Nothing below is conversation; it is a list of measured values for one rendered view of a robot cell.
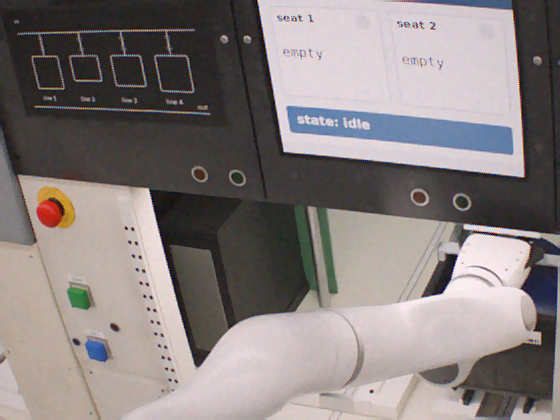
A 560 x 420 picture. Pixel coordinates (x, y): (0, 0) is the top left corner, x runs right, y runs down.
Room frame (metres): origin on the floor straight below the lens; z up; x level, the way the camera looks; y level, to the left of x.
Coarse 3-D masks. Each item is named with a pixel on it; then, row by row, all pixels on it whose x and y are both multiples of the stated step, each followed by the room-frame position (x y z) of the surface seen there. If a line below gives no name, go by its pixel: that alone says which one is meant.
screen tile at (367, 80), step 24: (288, 24) 1.03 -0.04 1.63; (312, 24) 1.02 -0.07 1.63; (336, 24) 1.00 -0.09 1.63; (360, 48) 0.99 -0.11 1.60; (288, 72) 1.03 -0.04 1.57; (312, 72) 1.02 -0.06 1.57; (336, 72) 1.01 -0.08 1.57; (360, 72) 0.99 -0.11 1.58; (384, 72) 0.98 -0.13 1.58; (312, 96) 1.02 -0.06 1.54; (336, 96) 1.01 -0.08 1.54; (360, 96) 0.99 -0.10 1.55; (384, 96) 0.98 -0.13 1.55
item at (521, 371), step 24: (456, 240) 1.31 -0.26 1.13; (552, 264) 1.18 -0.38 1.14; (432, 288) 1.21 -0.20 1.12; (552, 336) 1.09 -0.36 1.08; (480, 360) 1.16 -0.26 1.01; (504, 360) 1.13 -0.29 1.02; (528, 360) 1.11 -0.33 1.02; (552, 360) 1.09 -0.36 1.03; (480, 384) 1.16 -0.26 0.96; (504, 384) 1.14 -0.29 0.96; (528, 384) 1.12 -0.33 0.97; (552, 384) 1.10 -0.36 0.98; (528, 408) 1.12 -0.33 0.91
